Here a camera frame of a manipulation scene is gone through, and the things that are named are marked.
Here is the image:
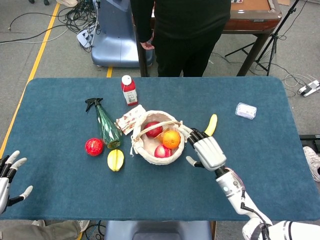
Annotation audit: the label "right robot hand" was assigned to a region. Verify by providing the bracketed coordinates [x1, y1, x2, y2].
[181, 124, 227, 172]

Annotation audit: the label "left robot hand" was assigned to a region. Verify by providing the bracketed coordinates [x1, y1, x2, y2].
[0, 150, 34, 215]

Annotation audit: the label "orange fruit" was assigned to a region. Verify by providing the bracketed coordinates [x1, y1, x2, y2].
[162, 130, 181, 150]

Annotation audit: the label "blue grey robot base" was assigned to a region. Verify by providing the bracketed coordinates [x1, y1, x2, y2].
[90, 0, 155, 68]

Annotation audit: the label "yellow banana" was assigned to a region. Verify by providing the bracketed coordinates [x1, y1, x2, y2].
[204, 113, 218, 137]

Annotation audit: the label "pink red apple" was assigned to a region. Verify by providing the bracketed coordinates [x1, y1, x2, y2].
[154, 144, 173, 159]

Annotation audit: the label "orange transparent cup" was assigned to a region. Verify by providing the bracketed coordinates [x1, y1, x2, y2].
[156, 129, 169, 144]

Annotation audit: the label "clear plastic small box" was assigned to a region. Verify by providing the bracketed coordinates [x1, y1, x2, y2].
[234, 102, 258, 120]

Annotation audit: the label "dark red apple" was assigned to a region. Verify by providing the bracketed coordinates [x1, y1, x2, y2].
[144, 121, 164, 139]

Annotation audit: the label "khaki trouser leg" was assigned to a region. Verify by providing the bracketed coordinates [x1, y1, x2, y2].
[0, 219, 83, 240]

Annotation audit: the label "blue table cloth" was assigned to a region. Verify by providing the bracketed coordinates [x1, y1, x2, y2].
[0, 76, 320, 222]

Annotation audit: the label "white red printed snack packet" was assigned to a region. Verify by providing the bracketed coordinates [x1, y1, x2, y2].
[115, 104, 147, 136]

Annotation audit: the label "yellow starfruit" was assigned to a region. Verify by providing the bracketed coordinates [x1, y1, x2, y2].
[107, 148, 125, 172]

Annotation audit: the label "grey blue robot chest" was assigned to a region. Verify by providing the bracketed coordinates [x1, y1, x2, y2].
[103, 220, 213, 240]

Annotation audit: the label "red bottle white cap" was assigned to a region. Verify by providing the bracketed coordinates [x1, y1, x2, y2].
[121, 75, 139, 107]

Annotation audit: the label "red pomegranate fruit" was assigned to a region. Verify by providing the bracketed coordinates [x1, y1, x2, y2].
[84, 137, 105, 157]

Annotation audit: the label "green spray bottle black trigger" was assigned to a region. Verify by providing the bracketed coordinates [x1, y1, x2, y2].
[84, 97, 123, 150]

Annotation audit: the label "person in black clothes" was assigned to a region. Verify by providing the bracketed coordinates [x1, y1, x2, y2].
[129, 0, 232, 78]

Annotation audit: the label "black tripod stand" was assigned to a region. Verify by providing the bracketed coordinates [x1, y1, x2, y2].
[224, 0, 301, 77]

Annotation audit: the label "brown wooden table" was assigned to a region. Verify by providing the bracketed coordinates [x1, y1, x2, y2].
[222, 0, 283, 77]

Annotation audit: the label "white power strip with plugs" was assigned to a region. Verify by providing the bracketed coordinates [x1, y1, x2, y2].
[76, 26, 97, 48]

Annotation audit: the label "white fabric basket with handle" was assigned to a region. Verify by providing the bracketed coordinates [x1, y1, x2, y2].
[130, 110, 188, 166]

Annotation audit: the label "black cable bundle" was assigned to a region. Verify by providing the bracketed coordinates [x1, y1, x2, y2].
[64, 0, 101, 35]

